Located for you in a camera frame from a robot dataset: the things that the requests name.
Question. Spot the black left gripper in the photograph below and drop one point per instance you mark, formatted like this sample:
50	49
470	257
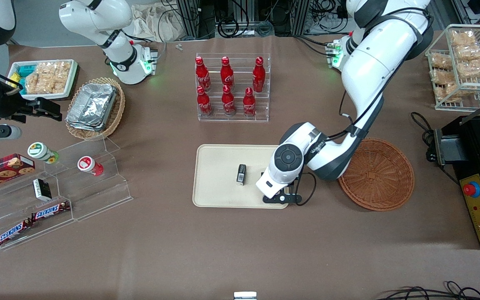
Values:
262	174

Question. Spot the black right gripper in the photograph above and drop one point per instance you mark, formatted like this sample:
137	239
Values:
10	107

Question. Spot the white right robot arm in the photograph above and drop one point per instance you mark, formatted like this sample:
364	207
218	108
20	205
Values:
115	54

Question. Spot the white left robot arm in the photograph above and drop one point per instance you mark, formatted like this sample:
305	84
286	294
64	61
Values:
373	62

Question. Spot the aluminium foil tray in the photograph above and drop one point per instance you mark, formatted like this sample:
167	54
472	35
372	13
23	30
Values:
92	106

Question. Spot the cream plastic tray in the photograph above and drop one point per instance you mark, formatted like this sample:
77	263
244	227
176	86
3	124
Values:
219	175

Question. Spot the oval light wicker basket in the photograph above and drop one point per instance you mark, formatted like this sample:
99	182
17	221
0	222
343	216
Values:
117	112

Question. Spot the round brown wicker basket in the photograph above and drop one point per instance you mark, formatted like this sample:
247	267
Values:
377	175

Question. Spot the white plastic snack bin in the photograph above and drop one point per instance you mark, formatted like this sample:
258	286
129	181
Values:
44	96

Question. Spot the clear bag of rice crackers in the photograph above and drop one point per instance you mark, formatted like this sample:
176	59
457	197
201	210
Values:
48	77

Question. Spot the cup with green lid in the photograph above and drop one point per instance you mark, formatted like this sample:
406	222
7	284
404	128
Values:
40	151

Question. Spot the teal snack box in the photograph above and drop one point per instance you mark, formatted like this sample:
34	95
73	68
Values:
25	70

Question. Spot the small black box with label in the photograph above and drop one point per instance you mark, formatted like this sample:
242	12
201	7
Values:
241	175

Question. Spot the cup with red lid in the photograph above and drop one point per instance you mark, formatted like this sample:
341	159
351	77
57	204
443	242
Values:
88	164

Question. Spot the red cookie box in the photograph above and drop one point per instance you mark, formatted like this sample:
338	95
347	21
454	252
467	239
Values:
2	168

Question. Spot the small black and white box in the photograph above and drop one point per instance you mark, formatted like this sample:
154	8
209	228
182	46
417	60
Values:
42	189

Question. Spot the clear acrylic bottle rack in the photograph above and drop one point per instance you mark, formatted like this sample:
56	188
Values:
240	112

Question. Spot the clear acrylic stepped display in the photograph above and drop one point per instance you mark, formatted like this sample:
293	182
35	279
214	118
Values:
94	196

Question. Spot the red cola bottle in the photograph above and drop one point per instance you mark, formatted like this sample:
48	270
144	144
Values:
258	75
202	75
203	103
226	75
228	102
249	104

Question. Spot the Snickers chocolate bar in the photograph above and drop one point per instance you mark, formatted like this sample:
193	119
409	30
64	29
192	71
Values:
50	211
14	232

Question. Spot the white box at table edge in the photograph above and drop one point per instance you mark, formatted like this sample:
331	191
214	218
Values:
245	296

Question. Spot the white cloth bag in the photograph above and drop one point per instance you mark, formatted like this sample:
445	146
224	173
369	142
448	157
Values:
156	23

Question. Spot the red emergency stop button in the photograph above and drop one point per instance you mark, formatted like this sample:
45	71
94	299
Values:
471	189

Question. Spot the black appliance housing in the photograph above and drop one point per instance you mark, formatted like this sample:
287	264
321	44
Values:
473	166

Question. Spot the clear packet of crackers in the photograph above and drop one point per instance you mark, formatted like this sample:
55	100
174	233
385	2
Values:
448	92
440	61
442	76
471	52
463	38
473	68

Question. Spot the aluminium frame post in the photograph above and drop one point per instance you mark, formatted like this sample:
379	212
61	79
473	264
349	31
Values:
194	18
306	16

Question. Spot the grey metal bracket box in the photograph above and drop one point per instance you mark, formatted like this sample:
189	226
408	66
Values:
450	146

